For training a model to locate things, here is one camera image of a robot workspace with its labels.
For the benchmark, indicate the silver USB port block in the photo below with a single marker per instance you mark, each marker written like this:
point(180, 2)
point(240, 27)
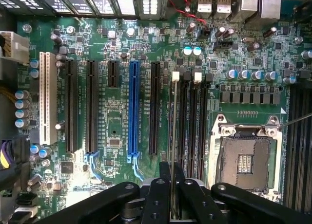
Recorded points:
point(204, 2)
point(223, 2)

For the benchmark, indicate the white power connector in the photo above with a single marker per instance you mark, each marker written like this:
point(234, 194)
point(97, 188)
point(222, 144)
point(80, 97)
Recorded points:
point(17, 47)

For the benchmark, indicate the green PC motherboard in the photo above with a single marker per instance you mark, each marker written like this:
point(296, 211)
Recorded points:
point(117, 112)

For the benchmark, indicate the short black expansion slot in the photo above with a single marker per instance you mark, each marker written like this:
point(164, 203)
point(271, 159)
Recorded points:
point(113, 74)

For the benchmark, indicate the white PCI expansion slot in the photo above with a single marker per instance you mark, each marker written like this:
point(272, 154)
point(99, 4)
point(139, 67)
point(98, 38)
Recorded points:
point(48, 97)

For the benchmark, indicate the blue expansion slot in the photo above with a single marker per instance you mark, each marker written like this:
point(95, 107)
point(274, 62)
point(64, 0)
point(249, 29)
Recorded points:
point(134, 107)

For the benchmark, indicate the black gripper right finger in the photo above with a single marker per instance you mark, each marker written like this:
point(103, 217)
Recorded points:
point(195, 199)

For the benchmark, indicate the silver CPU socket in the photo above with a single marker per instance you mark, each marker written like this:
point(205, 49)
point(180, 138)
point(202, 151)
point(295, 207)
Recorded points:
point(246, 158)

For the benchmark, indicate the long black expansion slot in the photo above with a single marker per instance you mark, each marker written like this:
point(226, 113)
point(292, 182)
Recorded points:
point(71, 104)
point(92, 104)
point(155, 107)

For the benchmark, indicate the black fan header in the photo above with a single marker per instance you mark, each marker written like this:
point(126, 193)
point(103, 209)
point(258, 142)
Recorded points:
point(222, 45)

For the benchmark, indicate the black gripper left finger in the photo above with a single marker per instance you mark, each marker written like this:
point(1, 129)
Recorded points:
point(158, 199)

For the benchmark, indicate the silver blue capacitor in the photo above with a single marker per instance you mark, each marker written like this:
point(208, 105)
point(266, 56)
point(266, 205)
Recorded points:
point(21, 104)
point(256, 75)
point(44, 153)
point(187, 51)
point(34, 63)
point(231, 74)
point(34, 73)
point(21, 113)
point(196, 51)
point(21, 123)
point(36, 148)
point(21, 95)
point(243, 74)
point(270, 75)

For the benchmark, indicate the thin metal locking lever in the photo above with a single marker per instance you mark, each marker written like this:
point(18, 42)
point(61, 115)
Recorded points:
point(296, 120)

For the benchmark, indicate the RAM slot with black latch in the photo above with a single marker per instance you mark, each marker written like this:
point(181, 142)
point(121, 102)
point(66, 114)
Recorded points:
point(185, 117)
point(206, 117)

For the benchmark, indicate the large silver port block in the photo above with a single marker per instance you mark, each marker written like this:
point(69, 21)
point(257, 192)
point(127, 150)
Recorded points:
point(245, 5)
point(270, 5)

